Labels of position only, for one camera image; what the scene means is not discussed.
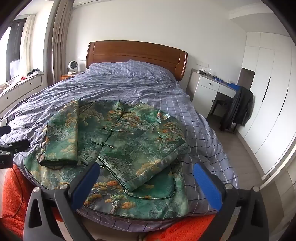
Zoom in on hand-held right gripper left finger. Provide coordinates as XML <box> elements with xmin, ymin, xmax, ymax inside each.
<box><xmin>24</xmin><ymin>163</ymin><xmax>100</xmax><ymax>241</ymax></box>

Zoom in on orange fleece cloth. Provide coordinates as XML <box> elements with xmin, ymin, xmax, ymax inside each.
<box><xmin>0</xmin><ymin>162</ymin><xmax>223</xmax><ymax>241</ymax></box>

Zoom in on blue things on desk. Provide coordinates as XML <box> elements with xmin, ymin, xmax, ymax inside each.
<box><xmin>214</xmin><ymin>76</ymin><xmax>241</xmax><ymax>91</ymax></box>

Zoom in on brown curtain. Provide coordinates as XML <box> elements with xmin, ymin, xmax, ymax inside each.
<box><xmin>47</xmin><ymin>0</ymin><xmax>75</xmax><ymax>84</ymax></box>

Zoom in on wooden headboard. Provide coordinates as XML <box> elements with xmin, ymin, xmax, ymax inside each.
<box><xmin>86</xmin><ymin>41</ymin><xmax>188</xmax><ymax>82</ymax></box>

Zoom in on white wardrobe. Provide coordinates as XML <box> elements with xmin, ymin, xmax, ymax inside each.
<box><xmin>235</xmin><ymin>31</ymin><xmax>296</xmax><ymax>179</ymax></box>

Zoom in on white window bench cabinet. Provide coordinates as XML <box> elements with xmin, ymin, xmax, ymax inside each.
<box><xmin>0</xmin><ymin>74</ymin><xmax>43</xmax><ymax>114</ymax></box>

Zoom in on window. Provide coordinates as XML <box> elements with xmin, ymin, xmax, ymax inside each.
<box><xmin>0</xmin><ymin>20</ymin><xmax>28</xmax><ymax>82</ymax></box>

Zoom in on clothes on window bench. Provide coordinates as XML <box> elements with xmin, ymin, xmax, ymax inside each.
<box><xmin>26</xmin><ymin>68</ymin><xmax>44</xmax><ymax>77</ymax></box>

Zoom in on black office chair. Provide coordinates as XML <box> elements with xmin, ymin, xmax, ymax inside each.
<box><xmin>220</xmin><ymin>86</ymin><xmax>254</xmax><ymax>134</ymax></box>

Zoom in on dark stool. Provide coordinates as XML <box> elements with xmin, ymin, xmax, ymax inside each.
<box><xmin>209</xmin><ymin>98</ymin><xmax>232</xmax><ymax>117</ymax></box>

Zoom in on white sheer curtain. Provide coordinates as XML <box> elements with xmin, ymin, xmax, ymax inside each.
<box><xmin>19</xmin><ymin>14</ymin><xmax>36</xmax><ymax>75</ymax></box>

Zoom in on green patterned jacket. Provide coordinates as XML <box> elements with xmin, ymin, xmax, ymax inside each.
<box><xmin>24</xmin><ymin>98</ymin><xmax>190</xmax><ymax>219</ymax></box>

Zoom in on white desk fan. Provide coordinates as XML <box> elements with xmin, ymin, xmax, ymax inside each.
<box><xmin>67</xmin><ymin>60</ymin><xmax>79</xmax><ymax>75</ymax></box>

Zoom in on black cable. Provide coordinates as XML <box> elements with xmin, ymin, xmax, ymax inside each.
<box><xmin>10</xmin><ymin>165</ymin><xmax>26</xmax><ymax>219</ymax></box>

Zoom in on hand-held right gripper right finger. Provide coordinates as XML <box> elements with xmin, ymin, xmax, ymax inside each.
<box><xmin>193</xmin><ymin>163</ymin><xmax>270</xmax><ymax>241</ymax></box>

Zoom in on blue checked duvet bed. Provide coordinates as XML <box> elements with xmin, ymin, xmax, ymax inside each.
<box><xmin>0</xmin><ymin>59</ymin><xmax>240</xmax><ymax>233</ymax></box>

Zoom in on white desk with drawers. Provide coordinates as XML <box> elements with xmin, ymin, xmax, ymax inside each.
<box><xmin>186</xmin><ymin>68</ymin><xmax>238</xmax><ymax>118</ymax></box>

